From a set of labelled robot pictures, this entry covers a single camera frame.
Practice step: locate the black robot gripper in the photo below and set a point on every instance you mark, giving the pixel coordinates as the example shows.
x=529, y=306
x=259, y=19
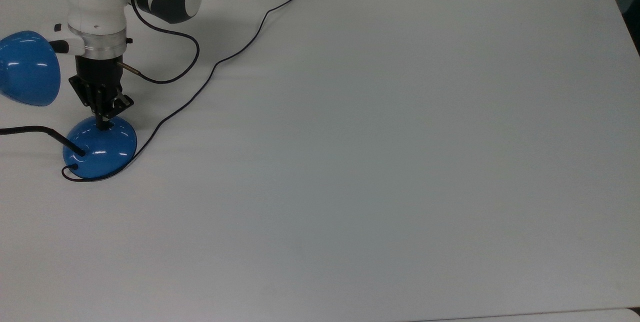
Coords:
x=99, y=75

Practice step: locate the blue desk lamp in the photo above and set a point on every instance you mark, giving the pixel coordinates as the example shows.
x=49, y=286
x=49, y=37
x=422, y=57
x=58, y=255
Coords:
x=107, y=155

